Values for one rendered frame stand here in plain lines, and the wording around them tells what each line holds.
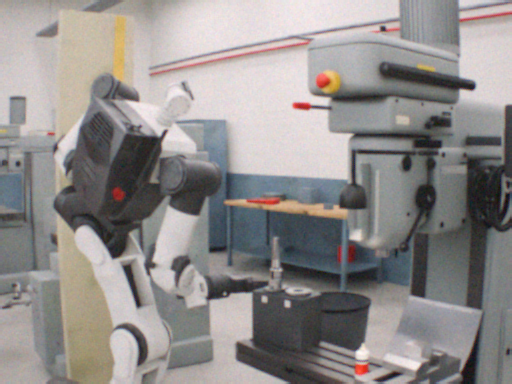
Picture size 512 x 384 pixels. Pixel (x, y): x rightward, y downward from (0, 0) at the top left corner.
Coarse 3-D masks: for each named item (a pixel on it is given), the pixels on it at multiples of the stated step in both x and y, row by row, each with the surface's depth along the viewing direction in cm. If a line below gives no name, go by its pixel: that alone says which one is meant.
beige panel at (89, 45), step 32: (64, 32) 275; (96, 32) 286; (128, 32) 298; (64, 64) 276; (96, 64) 288; (128, 64) 300; (64, 96) 278; (64, 128) 279; (64, 224) 282; (64, 256) 283; (64, 288) 284; (96, 288) 295; (64, 320) 287; (96, 320) 296; (96, 352) 296
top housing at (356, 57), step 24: (312, 48) 157; (336, 48) 150; (360, 48) 144; (384, 48) 145; (408, 48) 152; (432, 48) 160; (312, 72) 157; (336, 72) 150; (360, 72) 145; (456, 72) 168; (336, 96) 161; (360, 96) 157; (408, 96) 155; (432, 96) 160; (456, 96) 168
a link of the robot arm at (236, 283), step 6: (222, 276) 192; (228, 276) 193; (234, 276) 198; (240, 276) 198; (246, 276) 197; (222, 282) 191; (228, 282) 192; (234, 282) 194; (240, 282) 194; (246, 282) 195; (252, 282) 195; (222, 288) 190; (228, 288) 192; (234, 288) 194; (240, 288) 194; (246, 288) 195; (252, 288) 195; (222, 294) 191; (228, 294) 193
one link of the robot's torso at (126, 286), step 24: (96, 240) 173; (96, 264) 173; (120, 264) 175; (120, 288) 172; (144, 288) 180; (120, 312) 173; (144, 312) 174; (144, 336) 169; (168, 336) 178; (144, 360) 169
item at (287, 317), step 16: (272, 288) 205; (288, 288) 208; (304, 288) 205; (256, 304) 206; (272, 304) 202; (288, 304) 197; (304, 304) 195; (320, 304) 202; (256, 320) 207; (272, 320) 202; (288, 320) 197; (304, 320) 195; (320, 320) 203; (256, 336) 207; (272, 336) 202; (288, 336) 198; (304, 336) 196; (320, 336) 203
